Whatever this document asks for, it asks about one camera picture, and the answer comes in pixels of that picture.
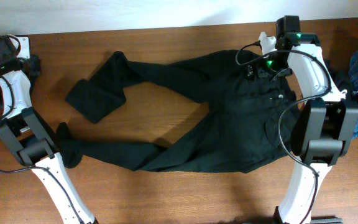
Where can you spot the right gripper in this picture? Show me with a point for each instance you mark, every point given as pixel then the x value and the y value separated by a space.
pixel 263 73

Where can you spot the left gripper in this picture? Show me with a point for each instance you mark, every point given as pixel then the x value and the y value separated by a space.
pixel 34 65

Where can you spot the black trousers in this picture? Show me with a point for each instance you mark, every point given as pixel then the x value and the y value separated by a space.
pixel 247 125

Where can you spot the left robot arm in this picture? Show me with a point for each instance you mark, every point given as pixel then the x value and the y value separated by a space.
pixel 27 136

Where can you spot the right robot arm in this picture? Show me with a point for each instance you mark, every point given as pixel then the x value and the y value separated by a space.
pixel 324 130

